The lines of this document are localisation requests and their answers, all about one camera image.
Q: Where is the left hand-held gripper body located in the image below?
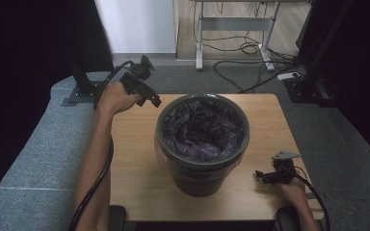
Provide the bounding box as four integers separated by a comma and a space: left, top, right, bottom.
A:
119, 55, 157, 97

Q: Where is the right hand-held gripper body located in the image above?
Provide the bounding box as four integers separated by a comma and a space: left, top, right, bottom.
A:
271, 150, 303, 186

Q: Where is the grey bin rim ring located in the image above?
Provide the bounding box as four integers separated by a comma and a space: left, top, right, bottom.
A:
155, 93, 251, 171

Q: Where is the black plastic trash bin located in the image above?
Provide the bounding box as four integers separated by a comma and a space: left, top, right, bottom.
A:
153, 93, 251, 198

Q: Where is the purple plastic bag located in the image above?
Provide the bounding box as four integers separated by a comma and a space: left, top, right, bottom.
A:
153, 99, 247, 181

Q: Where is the person's right hand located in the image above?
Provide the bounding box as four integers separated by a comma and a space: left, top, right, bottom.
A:
277, 176, 309, 206

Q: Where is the person's left hand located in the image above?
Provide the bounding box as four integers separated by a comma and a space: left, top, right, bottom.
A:
95, 81, 144, 116

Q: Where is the black chair armrest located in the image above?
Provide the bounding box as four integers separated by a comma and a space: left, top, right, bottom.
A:
109, 205, 127, 231
276, 206, 303, 231

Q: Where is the black metal stand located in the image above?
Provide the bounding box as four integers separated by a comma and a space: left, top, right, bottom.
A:
283, 0, 356, 109

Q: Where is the white power strip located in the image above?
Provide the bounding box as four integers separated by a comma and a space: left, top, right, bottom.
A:
277, 71, 302, 82

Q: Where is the black curtain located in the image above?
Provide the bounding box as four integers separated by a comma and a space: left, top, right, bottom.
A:
0, 0, 116, 213
297, 0, 370, 172

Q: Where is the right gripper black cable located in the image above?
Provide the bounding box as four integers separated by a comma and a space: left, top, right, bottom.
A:
288, 166, 331, 231

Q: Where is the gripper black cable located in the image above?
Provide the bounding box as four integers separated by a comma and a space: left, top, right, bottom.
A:
68, 60, 137, 231
288, 166, 331, 231

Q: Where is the black stand with base plate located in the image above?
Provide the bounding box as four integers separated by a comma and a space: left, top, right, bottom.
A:
65, 57, 109, 105

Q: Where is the black floor cable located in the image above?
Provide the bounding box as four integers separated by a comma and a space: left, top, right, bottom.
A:
213, 59, 303, 94

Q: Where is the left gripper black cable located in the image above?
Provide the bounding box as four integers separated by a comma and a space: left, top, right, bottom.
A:
68, 60, 137, 231

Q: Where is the coiled black cable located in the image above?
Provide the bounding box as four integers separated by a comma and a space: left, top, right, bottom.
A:
201, 30, 300, 63

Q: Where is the white desk frame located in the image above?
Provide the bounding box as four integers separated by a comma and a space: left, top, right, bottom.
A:
191, 0, 312, 72

